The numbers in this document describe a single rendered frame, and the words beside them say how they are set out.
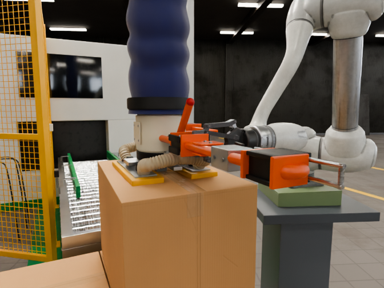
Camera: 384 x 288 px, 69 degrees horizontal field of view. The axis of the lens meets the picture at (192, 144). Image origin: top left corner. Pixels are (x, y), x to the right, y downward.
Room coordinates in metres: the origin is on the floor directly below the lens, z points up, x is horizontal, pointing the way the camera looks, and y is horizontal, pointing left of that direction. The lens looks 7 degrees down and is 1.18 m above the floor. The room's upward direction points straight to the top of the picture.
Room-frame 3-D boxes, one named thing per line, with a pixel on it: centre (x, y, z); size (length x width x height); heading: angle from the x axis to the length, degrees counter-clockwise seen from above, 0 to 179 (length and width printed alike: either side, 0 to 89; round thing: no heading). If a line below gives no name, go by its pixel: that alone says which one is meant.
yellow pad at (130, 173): (0.96, 0.20, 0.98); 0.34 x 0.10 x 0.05; 25
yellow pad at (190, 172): (1.05, 0.03, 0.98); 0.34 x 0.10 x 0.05; 25
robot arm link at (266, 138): (0.87, -0.21, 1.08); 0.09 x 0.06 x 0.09; 26
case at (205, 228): (1.00, 0.11, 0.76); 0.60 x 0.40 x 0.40; 24
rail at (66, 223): (2.26, 1.08, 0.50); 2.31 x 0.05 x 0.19; 26
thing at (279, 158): (0.46, -0.14, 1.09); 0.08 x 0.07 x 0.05; 25
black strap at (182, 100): (1.01, 0.11, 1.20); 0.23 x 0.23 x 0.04
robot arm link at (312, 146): (1.35, -0.53, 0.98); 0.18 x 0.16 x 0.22; 59
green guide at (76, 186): (2.60, 1.18, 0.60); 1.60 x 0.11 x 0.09; 26
